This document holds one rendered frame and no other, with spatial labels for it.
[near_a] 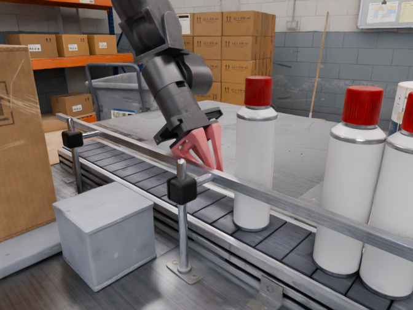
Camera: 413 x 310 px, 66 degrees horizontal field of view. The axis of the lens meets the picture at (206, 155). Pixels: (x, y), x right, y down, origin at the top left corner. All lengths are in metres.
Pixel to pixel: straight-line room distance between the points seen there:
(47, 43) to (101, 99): 1.61
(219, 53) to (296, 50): 1.54
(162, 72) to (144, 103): 2.01
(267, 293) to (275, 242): 0.06
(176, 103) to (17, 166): 0.24
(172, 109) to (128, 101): 2.12
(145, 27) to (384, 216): 0.40
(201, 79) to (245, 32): 3.08
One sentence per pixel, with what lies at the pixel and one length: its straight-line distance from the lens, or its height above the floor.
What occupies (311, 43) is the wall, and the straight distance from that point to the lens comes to 4.87.
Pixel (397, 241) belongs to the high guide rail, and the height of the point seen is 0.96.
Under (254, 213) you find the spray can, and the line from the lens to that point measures 0.44.
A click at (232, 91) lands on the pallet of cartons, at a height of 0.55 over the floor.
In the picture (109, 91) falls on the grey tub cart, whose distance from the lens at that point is 2.65.
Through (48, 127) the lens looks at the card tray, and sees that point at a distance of 1.18.
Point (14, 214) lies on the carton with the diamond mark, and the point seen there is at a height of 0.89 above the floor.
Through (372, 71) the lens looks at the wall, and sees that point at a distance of 4.73.
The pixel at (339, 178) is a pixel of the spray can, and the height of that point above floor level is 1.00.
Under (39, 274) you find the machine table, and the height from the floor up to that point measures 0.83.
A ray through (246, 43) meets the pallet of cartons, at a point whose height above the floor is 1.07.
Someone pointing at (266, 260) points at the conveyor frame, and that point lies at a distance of 0.41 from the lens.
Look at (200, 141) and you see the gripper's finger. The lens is 0.45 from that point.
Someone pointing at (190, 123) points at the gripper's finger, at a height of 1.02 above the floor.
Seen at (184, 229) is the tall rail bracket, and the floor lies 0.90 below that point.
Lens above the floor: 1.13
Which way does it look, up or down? 20 degrees down
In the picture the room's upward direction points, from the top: straight up
